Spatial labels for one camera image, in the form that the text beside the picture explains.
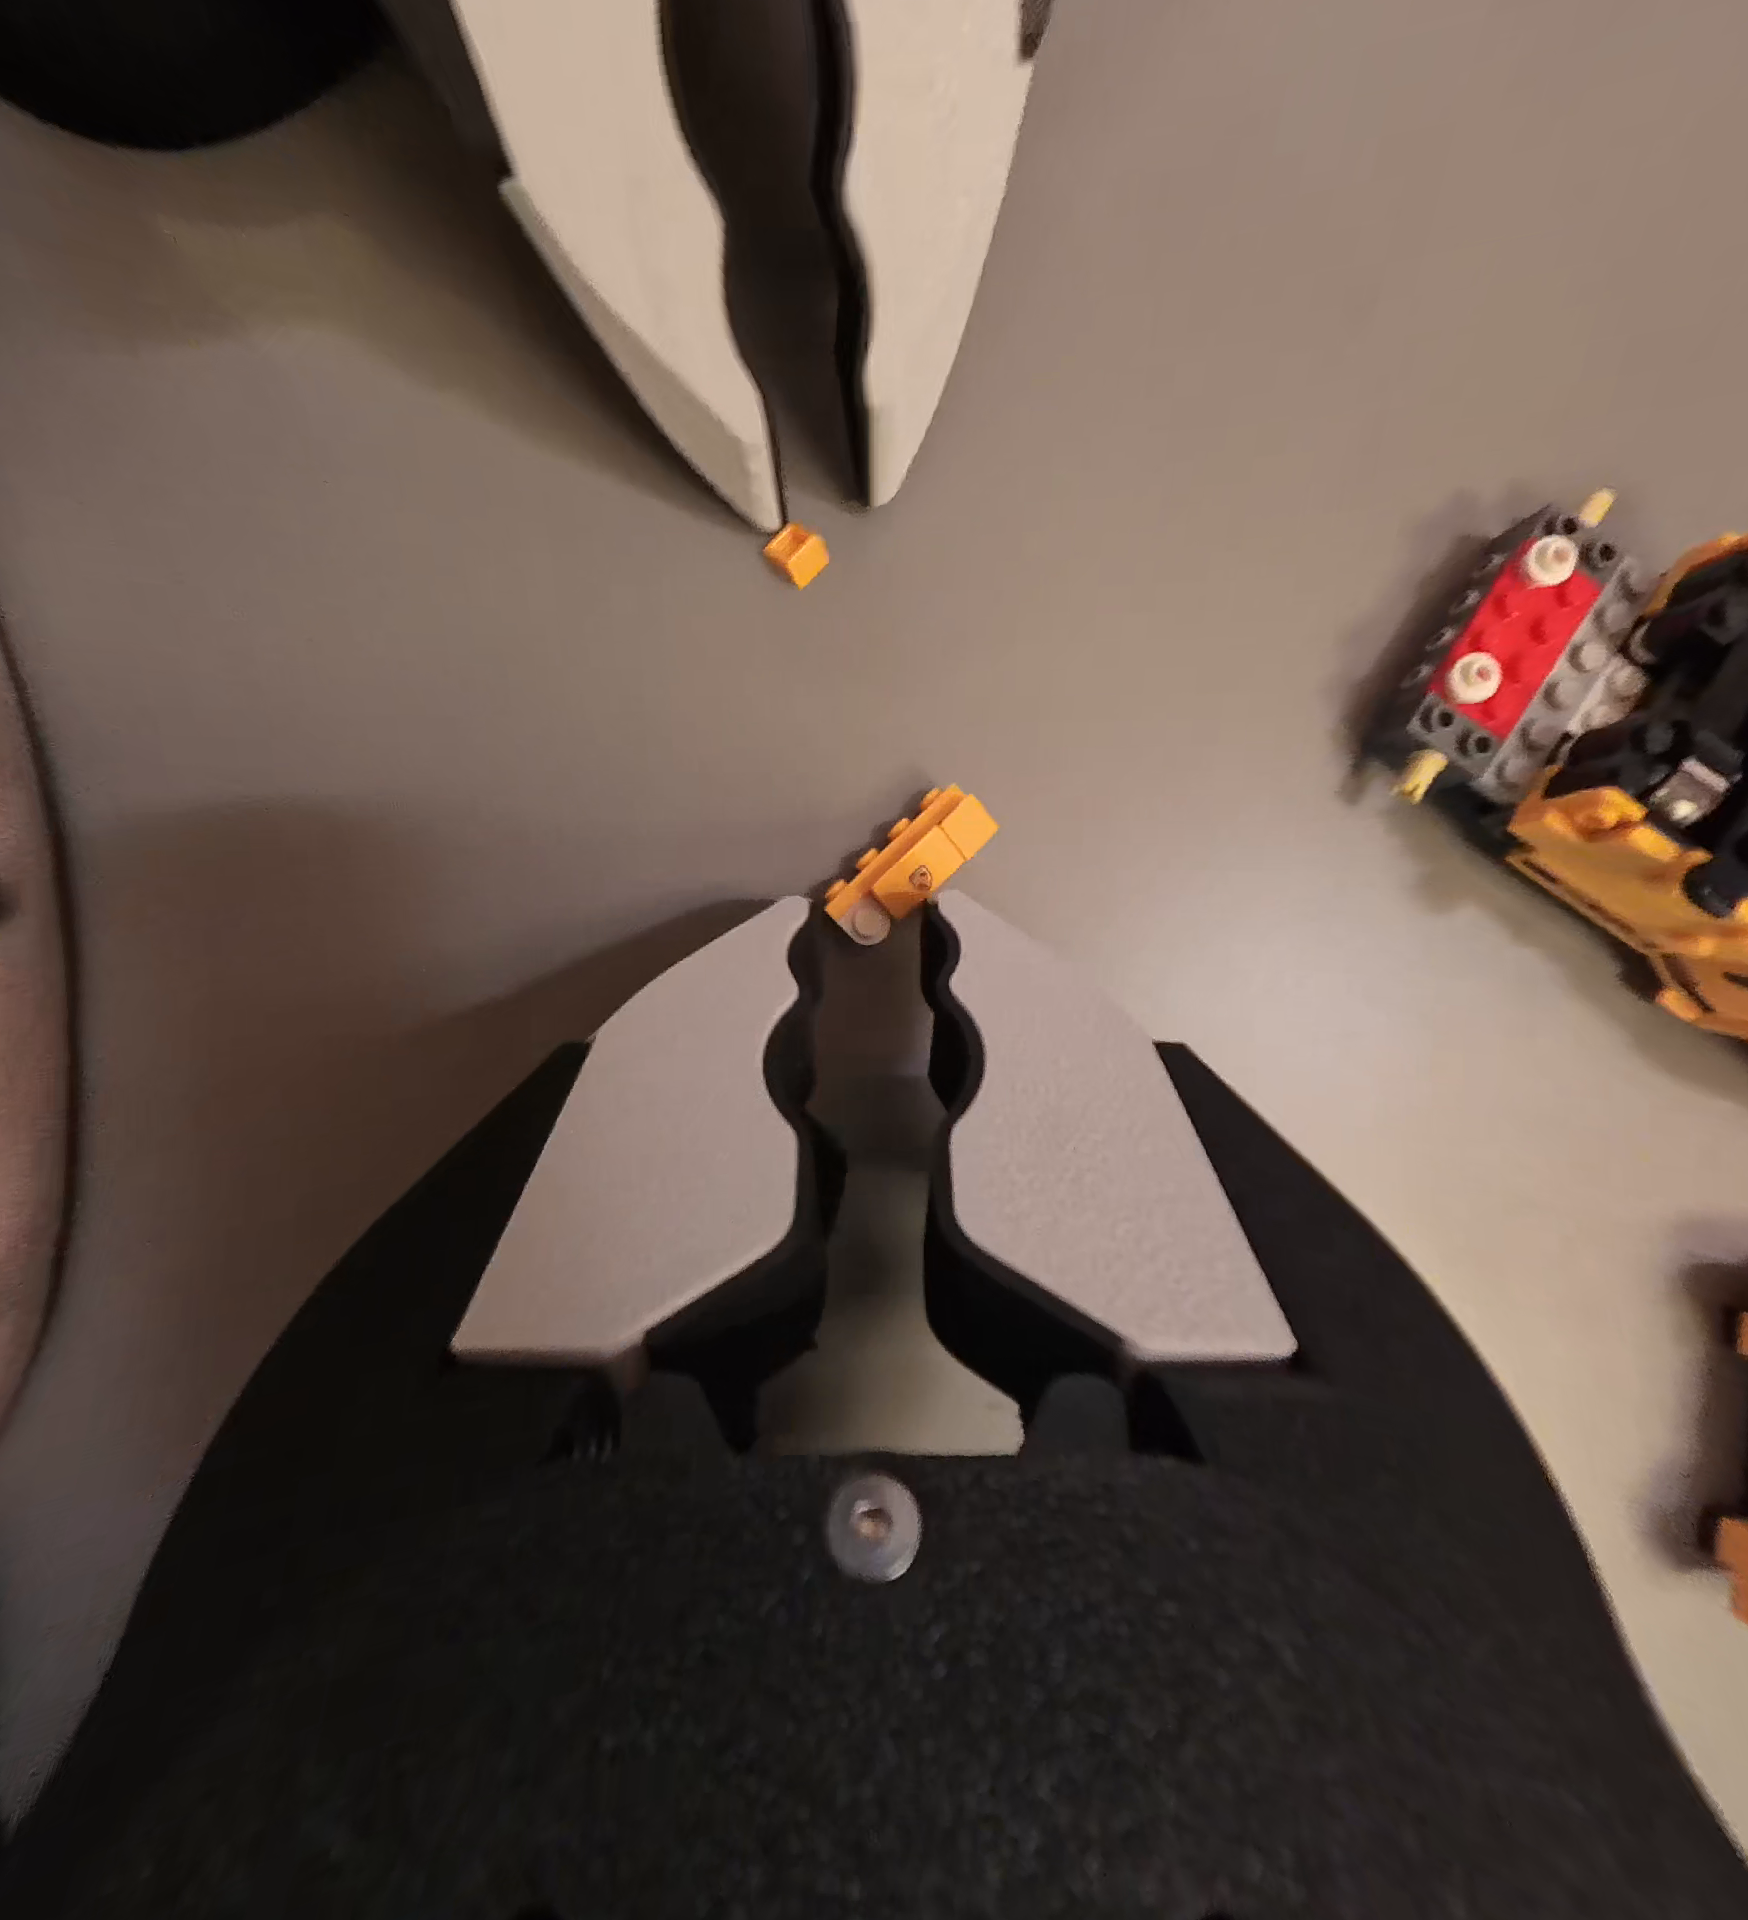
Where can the small orange lego tile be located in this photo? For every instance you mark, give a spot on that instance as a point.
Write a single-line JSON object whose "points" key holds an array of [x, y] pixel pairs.
{"points": [[795, 555]]}

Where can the orange and red lego assembly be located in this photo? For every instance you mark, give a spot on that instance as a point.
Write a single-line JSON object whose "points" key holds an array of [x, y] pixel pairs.
{"points": [[919, 862]]}

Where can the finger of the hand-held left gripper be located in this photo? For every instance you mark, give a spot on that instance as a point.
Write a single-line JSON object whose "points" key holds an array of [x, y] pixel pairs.
{"points": [[935, 179], [604, 179]]}

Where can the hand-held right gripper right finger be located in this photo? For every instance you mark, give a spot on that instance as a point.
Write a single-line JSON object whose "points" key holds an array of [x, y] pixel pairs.
{"points": [[1114, 1184]]}

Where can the yellow lego car model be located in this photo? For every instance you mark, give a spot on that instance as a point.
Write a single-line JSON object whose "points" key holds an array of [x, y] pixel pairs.
{"points": [[1640, 779]]}

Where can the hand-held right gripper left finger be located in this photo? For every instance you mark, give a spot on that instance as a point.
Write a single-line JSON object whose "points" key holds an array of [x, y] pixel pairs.
{"points": [[649, 1184]]}

